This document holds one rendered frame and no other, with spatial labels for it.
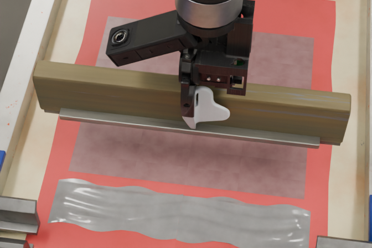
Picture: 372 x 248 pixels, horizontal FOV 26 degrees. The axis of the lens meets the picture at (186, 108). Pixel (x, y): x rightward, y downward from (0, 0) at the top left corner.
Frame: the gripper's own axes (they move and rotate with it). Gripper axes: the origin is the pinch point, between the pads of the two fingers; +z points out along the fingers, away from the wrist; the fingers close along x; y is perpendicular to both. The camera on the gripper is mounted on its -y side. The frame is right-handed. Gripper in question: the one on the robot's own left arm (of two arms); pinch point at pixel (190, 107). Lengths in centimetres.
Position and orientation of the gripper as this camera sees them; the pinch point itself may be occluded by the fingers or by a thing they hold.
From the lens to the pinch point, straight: 106.3
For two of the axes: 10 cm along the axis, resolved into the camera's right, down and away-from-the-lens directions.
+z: 0.1, 5.7, 8.2
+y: 9.9, 1.1, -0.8
